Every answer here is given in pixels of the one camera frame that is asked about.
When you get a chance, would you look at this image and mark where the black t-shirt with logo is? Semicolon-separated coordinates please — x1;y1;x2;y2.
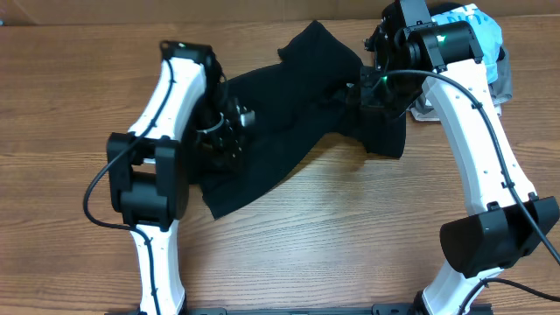
189;21;406;219

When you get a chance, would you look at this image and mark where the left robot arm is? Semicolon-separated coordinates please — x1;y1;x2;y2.
105;40;255;314

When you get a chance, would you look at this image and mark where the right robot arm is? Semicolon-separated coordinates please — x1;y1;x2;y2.
353;0;559;315

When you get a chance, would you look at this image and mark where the beige folded garment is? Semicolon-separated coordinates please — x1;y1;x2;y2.
409;104;502;122

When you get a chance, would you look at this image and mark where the black folded garment in pile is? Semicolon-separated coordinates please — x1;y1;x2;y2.
428;2;507;62

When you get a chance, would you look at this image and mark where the grey folded garment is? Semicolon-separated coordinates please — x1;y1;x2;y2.
410;45;514;116

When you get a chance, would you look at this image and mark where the light blue folded shirt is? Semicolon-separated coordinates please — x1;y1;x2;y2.
430;3;504;84

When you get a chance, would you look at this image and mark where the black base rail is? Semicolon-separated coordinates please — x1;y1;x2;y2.
179;304;412;315

